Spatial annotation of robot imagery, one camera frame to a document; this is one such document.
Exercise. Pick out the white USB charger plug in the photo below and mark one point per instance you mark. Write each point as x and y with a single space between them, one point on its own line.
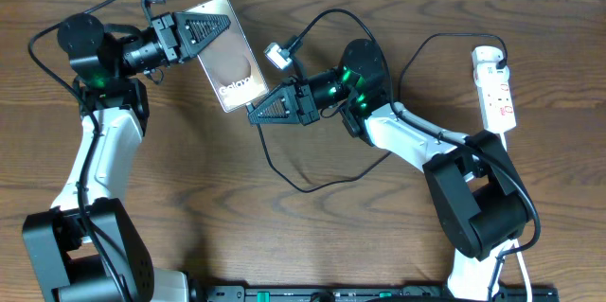
487 59

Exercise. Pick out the white power strip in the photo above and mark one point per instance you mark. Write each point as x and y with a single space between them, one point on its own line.
497 109

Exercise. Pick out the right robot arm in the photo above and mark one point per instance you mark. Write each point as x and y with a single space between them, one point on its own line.
480 201

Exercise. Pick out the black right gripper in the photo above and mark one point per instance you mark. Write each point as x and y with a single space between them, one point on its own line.
298 103

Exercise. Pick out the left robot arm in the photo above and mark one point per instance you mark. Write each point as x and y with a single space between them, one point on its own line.
85 246

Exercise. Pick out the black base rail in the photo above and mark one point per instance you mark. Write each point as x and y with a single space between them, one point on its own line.
415 292

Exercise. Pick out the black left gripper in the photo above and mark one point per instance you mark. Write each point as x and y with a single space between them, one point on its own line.
166 37

